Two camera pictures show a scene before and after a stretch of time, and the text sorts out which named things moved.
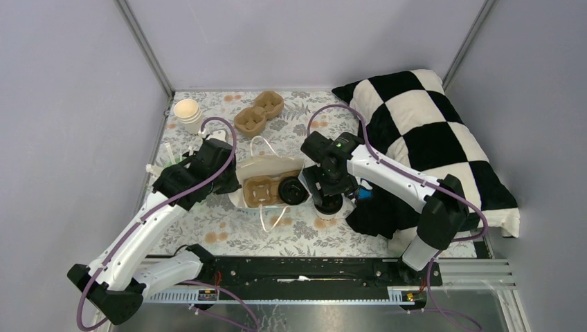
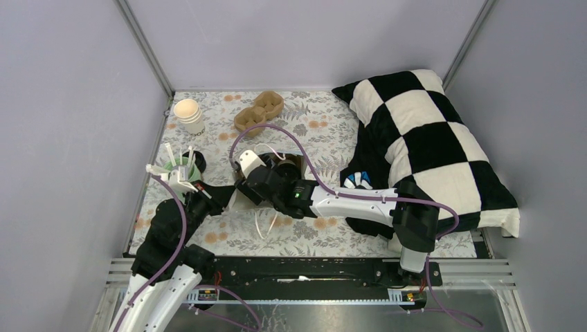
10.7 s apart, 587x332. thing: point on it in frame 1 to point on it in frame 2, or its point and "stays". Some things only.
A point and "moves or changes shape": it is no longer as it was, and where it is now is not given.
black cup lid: (292, 191) moves or changes shape
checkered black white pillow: (408, 117) stays
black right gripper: (312, 175) to (248, 191)
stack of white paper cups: (187, 111) stays
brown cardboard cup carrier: (251, 121) stays
